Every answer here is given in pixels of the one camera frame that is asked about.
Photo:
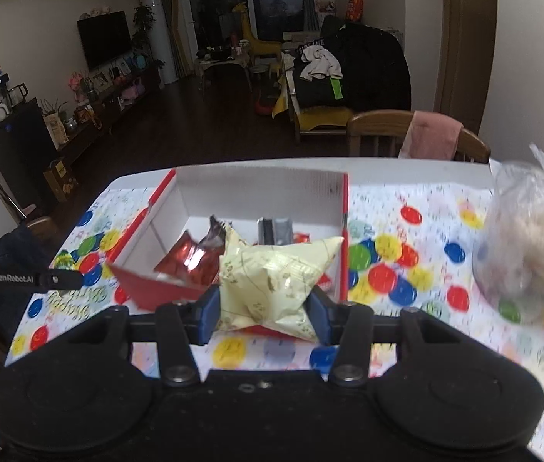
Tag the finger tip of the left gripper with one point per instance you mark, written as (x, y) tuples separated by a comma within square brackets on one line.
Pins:
[(40, 281)]

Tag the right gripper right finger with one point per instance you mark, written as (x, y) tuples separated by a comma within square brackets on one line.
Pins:
[(347, 327)]

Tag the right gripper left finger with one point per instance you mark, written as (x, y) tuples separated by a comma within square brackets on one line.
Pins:
[(177, 328)]

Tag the cream snack bag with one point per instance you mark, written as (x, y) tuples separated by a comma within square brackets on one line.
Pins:
[(267, 285)]

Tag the red foil snack packet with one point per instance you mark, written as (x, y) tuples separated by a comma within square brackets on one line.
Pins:
[(195, 262)]

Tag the balloon birthday tablecloth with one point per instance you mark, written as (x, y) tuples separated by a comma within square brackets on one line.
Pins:
[(410, 246)]

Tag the silver foil packet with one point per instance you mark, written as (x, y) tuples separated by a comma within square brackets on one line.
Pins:
[(275, 231)]

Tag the red cardboard box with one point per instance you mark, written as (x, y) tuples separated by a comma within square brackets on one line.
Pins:
[(187, 197)]

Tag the black cabinet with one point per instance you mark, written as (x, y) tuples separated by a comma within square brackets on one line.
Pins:
[(26, 148)]

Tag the clear plastic bag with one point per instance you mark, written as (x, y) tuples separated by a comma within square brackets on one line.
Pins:
[(508, 262)]

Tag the wooden chair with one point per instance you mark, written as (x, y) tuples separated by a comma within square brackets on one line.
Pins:
[(393, 124)]

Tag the pink cloth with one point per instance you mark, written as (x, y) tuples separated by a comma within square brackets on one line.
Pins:
[(431, 136)]

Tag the clothes pile on sofa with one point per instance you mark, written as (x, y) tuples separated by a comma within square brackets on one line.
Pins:
[(374, 71)]

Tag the black television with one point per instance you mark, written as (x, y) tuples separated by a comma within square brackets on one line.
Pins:
[(104, 38)]

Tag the yellow toy giraffe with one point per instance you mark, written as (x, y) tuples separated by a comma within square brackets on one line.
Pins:
[(261, 52)]

